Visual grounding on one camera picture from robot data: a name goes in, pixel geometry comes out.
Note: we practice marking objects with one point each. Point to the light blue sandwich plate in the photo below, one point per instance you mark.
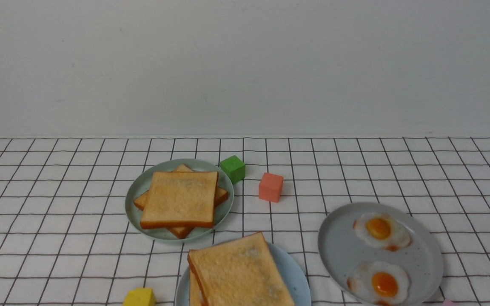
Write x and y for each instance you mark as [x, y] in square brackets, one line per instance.
[291, 273]

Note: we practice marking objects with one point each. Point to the green foam cube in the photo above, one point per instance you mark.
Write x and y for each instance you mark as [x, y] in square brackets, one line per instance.
[234, 167]

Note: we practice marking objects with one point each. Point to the orange foam cube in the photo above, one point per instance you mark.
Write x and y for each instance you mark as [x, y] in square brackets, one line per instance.
[270, 187]

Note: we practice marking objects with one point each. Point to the grey egg plate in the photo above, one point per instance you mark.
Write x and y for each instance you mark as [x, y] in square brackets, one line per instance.
[341, 251]

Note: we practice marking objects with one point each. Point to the back fried egg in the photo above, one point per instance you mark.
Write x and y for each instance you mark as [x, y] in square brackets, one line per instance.
[381, 231]

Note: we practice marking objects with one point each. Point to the fried egg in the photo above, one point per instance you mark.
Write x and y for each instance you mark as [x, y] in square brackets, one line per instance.
[381, 231]
[379, 282]

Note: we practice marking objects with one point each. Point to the yellow foam cube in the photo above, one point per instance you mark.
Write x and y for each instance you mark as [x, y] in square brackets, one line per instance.
[141, 296]

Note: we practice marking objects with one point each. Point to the front fried egg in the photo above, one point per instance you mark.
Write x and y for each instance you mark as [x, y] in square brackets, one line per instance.
[379, 282]

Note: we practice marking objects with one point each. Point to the white grid-pattern tablecloth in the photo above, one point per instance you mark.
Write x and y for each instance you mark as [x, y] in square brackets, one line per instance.
[65, 239]

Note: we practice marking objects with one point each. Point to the pink foam cube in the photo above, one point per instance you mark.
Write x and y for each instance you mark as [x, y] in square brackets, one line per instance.
[449, 303]

